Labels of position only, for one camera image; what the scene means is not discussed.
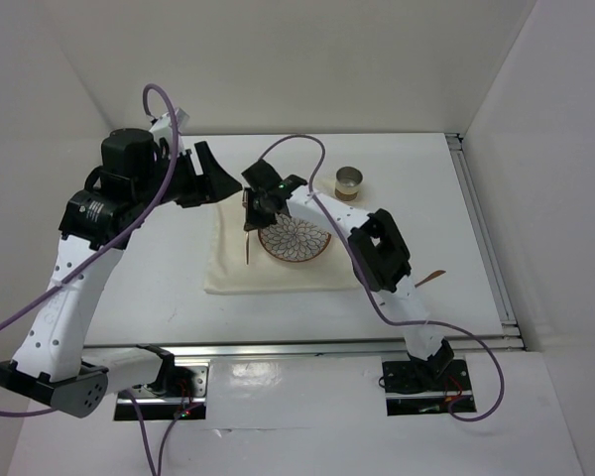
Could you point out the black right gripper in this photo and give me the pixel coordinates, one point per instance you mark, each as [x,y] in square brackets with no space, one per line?
[253,221]

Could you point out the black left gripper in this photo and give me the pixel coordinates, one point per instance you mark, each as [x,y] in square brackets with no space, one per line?
[217,183]

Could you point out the copper fork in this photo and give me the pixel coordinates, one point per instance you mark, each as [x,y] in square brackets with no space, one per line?
[247,247]

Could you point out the floral plate with orange rim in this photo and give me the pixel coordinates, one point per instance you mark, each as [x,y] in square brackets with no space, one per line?
[293,240]

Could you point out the cream cloth napkin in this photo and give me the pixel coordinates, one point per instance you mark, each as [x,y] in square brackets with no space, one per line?
[227,273]

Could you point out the steel cup with cork base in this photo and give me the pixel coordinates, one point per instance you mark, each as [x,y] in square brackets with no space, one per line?
[348,181]

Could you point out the copper knife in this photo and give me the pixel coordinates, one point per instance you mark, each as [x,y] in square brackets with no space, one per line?
[432,276]

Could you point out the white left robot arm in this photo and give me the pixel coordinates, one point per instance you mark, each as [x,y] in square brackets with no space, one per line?
[50,367]

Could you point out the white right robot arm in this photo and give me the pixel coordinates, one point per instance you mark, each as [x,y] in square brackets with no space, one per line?
[380,257]

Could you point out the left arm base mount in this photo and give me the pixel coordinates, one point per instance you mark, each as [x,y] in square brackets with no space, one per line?
[183,393]

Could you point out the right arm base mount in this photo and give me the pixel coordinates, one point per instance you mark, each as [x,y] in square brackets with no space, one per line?
[407,395]

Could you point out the aluminium front rail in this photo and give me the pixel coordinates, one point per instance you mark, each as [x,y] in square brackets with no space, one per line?
[460,345]

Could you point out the aluminium side rail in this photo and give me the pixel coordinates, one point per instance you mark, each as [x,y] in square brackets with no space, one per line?
[511,333]

